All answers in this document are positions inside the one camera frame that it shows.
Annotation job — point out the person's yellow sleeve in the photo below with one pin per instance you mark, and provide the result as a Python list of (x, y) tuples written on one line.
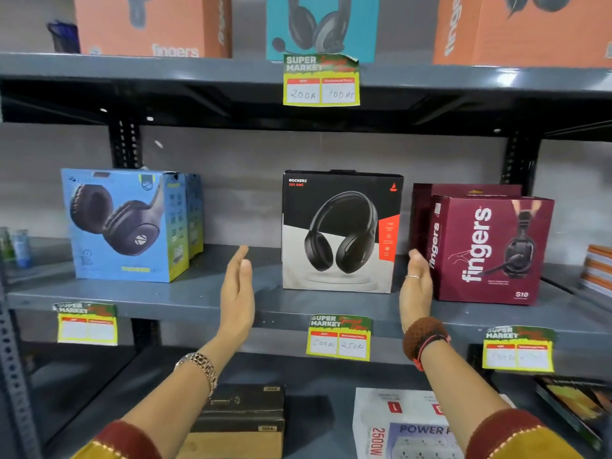
[(119, 444), (521, 439)]

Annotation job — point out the tan cardboard box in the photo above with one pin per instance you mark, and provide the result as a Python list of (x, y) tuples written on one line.
[(234, 446)]

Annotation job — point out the grey metal shelf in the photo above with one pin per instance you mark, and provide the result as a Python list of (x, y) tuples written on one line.
[(191, 296)]

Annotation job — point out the stack of orange books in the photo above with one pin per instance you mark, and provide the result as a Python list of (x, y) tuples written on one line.
[(597, 272)]

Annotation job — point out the dark blue mesh holder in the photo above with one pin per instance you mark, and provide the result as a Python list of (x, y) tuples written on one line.
[(64, 38)]

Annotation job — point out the person's right hand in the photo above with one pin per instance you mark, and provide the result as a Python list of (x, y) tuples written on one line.
[(416, 296)]

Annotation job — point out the blue headphone box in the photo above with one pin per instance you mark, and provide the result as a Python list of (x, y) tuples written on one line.
[(195, 215), (76, 272)]

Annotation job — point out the white power strip box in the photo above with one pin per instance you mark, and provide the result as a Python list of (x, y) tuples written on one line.
[(382, 411)]

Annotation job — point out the person's right yellow sleeve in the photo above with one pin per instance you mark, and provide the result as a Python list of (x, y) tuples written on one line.
[(521, 439)]

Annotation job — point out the person's left yellow sleeve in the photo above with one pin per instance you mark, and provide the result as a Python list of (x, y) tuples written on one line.
[(119, 444)]

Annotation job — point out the yellow green price tag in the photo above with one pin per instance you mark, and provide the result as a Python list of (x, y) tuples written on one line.
[(86, 327), (321, 83), (339, 340), (518, 352)]

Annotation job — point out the red black wrist band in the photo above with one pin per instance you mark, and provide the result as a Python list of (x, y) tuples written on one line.
[(430, 341)]

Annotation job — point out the black and white headphone box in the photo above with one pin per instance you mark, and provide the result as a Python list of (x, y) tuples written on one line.
[(334, 181)]

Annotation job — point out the brown knitted scrunchie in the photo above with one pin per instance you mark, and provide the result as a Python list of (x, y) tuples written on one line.
[(421, 329)]

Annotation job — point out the person's left hand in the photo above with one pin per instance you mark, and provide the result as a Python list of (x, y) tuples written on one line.
[(236, 301)]

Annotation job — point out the small green bottle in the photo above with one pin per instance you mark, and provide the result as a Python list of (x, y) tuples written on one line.
[(5, 246)]

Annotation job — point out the person's right forearm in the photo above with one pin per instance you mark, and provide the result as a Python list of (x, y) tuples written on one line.
[(459, 387)]

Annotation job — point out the small blue bottle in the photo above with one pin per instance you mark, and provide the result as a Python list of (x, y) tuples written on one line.
[(22, 250)]

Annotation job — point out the person's left forearm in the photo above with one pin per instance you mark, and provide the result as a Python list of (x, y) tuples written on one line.
[(177, 401)]

